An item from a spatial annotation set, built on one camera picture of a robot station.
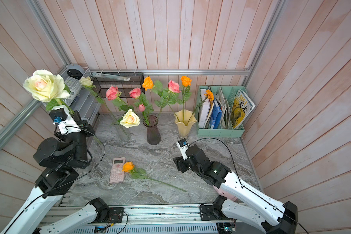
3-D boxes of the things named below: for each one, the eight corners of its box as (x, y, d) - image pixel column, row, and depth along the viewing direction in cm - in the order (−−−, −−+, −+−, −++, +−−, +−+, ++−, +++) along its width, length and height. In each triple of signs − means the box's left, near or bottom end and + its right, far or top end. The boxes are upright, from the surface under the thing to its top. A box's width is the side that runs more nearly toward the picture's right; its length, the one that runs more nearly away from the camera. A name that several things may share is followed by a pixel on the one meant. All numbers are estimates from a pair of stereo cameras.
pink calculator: (110, 183, 86) (109, 182, 84) (114, 159, 96) (112, 158, 94) (123, 181, 86) (122, 180, 84) (125, 158, 96) (124, 156, 94)
